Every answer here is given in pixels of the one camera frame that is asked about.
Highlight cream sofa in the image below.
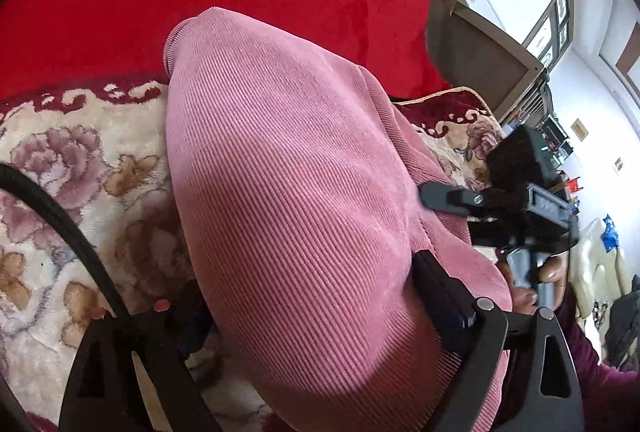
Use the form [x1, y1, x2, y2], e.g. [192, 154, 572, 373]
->
[570, 217, 633, 323]

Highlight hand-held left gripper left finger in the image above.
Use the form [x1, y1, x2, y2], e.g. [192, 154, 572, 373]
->
[59, 281, 223, 432]

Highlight person's right forearm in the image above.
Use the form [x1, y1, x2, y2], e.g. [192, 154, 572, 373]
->
[550, 282, 640, 432]

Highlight blue bag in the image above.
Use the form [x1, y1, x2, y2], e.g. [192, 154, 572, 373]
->
[600, 213, 622, 254]

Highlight black cable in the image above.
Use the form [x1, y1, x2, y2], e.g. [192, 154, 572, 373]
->
[0, 162, 133, 320]

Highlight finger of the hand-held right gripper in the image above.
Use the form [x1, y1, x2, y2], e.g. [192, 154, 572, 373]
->
[467, 216, 522, 249]
[420, 181, 525, 219]

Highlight brown wall frame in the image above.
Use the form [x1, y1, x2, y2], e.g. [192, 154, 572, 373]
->
[615, 20, 640, 74]

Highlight dark framed wall pictures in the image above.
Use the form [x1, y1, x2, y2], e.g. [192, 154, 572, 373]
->
[522, 0, 576, 73]

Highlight grey bed headboard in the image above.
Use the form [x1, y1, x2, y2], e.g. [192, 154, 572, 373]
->
[425, 0, 548, 125]

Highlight dark clothes pile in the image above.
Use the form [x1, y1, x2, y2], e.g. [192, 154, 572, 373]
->
[602, 276, 640, 369]

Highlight floral maroon cream blanket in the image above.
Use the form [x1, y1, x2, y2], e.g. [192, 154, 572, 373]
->
[0, 80, 506, 432]

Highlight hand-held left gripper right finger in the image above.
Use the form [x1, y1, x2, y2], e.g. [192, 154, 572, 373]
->
[412, 249, 586, 432]

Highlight person's right hand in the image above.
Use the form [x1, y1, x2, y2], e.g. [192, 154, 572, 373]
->
[495, 257, 568, 315]

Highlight pink ribbed garment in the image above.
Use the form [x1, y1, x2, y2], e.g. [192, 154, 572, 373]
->
[164, 6, 513, 432]

